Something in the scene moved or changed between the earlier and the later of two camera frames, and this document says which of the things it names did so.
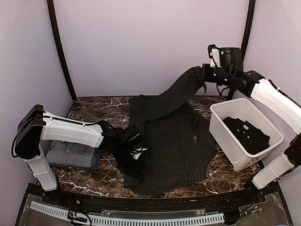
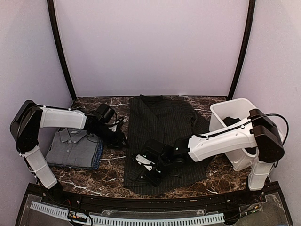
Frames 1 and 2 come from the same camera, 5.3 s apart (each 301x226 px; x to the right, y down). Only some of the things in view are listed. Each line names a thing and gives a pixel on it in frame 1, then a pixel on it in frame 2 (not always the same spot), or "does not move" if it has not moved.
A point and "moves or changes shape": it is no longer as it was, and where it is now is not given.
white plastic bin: (243, 108) does not move
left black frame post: (59, 47) does not move
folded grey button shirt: (67, 153) does not move
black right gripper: (205, 74) → (154, 181)
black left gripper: (134, 169) → (117, 141)
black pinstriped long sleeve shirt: (182, 147) moves or changes shape
